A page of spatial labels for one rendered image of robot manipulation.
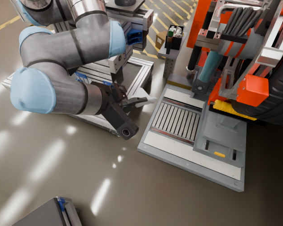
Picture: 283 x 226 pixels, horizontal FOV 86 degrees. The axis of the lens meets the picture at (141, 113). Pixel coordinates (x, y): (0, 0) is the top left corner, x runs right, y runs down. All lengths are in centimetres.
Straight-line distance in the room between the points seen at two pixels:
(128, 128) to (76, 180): 105
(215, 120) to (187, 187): 57
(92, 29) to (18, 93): 19
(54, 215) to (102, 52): 88
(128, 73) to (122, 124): 124
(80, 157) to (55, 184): 26
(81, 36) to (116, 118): 20
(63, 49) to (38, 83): 10
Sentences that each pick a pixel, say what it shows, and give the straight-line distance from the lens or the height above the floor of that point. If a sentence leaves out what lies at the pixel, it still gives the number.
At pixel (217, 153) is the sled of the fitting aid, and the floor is 18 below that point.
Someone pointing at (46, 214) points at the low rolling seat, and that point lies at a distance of 106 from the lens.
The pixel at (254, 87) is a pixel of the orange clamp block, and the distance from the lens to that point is 67.
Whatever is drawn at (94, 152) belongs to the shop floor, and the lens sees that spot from 141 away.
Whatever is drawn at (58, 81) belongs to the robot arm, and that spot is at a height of 108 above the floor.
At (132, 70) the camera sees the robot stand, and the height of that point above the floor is 21.
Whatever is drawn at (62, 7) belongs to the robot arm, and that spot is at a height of 99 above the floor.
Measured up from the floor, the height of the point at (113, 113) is 96.
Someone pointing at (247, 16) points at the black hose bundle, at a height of 103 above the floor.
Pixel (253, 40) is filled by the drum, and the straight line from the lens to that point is 89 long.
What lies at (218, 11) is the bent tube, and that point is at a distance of 75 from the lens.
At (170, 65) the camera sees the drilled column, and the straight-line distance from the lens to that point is 175.
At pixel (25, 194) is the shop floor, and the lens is 155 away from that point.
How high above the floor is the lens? 128
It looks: 57 degrees down
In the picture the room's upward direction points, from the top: straight up
